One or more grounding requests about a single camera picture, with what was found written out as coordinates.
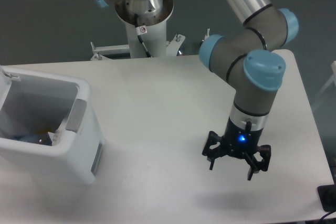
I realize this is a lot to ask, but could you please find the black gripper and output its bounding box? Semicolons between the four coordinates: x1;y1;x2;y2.
202;119;271;180

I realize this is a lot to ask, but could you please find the white plastic wrapper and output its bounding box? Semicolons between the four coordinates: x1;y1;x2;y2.
48;118;67;146

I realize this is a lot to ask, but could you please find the crushed clear plastic bottle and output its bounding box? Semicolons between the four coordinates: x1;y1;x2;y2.
12;133;52;146

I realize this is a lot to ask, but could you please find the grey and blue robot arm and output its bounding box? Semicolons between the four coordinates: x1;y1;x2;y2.
95;0;299;177

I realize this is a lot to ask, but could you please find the white trash can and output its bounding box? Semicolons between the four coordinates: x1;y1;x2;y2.
1;66;105;185

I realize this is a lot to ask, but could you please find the black device at table corner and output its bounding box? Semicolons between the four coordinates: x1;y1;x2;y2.
317;185;335;212

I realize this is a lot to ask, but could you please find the white frame at right edge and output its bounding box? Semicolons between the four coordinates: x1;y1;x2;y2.
311;61;335;112

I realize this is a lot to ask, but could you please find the white upright bolt bracket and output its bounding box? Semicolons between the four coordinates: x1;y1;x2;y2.
200;28;210;45

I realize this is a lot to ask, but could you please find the white metal base bracket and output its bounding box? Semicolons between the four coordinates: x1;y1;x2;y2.
90;34;186;61

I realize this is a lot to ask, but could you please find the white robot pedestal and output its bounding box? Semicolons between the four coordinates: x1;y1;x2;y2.
115;0;174;58

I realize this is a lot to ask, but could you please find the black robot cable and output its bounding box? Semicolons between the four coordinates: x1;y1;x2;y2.
133;13;153;58

